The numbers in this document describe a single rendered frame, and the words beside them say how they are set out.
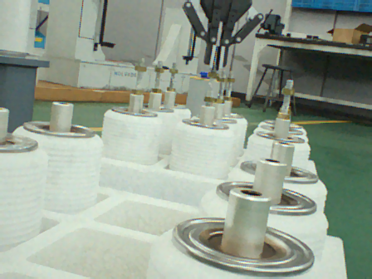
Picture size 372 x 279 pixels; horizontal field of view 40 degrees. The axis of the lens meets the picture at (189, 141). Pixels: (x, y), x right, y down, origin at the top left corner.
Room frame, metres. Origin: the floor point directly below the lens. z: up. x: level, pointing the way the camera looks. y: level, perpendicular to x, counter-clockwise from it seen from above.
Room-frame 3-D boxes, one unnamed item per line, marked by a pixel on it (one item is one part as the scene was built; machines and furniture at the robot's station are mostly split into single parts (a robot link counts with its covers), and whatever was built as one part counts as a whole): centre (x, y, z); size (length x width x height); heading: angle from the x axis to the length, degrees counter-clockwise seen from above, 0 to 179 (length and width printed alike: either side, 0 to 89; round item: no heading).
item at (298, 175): (0.49, -0.09, 0.25); 0.08 x 0.08 x 0.01
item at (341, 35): (5.42, -1.46, 0.87); 0.40 x 0.30 x 0.23; 44
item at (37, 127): (0.55, 0.14, 0.25); 0.08 x 0.08 x 0.01
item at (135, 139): (0.84, 0.10, 0.16); 0.10 x 0.10 x 0.18
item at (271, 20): (5.43, -0.66, 0.87); 0.41 x 0.17 x 0.25; 148
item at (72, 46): (4.17, 0.61, 0.45); 1.51 x 0.57 x 0.74; 148
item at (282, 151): (0.49, -0.09, 0.26); 0.02 x 0.02 x 0.03
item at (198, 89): (1.23, -0.02, 0.16); 0.07 x 0.07 x 0.31; 80
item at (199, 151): (0.81, -0.02, 0.16); 0.10 x 0.10 x 0.18
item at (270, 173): (0.38, -0.06, 0.26); 0.02 x 0.02 x 0.03
